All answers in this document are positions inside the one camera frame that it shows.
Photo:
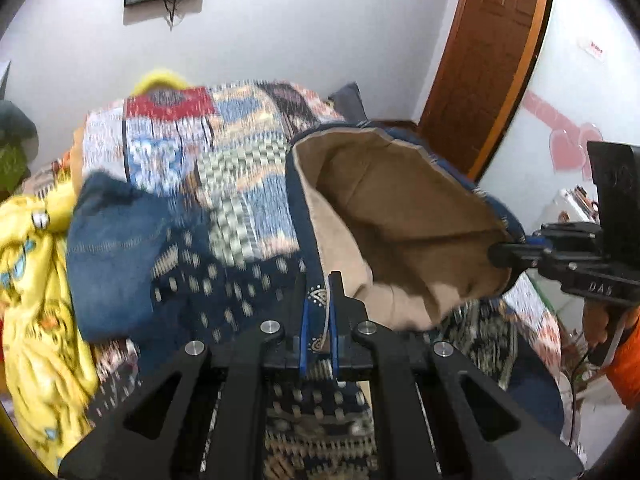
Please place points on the wooden door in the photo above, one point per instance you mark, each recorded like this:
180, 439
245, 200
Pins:
490, 60

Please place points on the white red door sticker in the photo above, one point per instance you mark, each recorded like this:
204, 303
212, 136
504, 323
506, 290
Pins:
594, 49

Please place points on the navy patterned hooded jacket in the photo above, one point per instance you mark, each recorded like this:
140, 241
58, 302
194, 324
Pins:
400, 210

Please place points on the yellow cartoon blanket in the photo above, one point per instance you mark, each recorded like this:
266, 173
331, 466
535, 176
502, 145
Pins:
35, 310

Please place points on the white heart-print sliding door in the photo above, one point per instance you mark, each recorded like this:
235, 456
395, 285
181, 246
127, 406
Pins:
575, 110

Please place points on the patchwork bedspread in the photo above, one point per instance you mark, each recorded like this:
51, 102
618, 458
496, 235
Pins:
225, 150

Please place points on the orange cushion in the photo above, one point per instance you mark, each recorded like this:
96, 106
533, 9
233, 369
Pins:
77, 160

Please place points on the yellow pillow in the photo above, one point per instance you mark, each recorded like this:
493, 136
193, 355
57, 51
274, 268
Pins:
160, 80

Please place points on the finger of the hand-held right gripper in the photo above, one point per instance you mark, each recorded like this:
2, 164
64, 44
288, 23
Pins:
540, 246
505, 255

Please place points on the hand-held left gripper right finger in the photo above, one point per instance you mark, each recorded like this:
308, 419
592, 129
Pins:
410, 390

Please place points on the person's right hand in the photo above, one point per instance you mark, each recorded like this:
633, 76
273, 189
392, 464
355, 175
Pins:
595, 322

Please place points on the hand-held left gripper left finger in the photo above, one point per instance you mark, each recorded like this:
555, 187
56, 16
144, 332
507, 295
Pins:
235, 385

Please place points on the green table cover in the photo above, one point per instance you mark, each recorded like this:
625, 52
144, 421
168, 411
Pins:
11, 170

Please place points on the blue denim jeans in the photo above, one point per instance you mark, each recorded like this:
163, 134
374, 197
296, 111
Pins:
115, 260

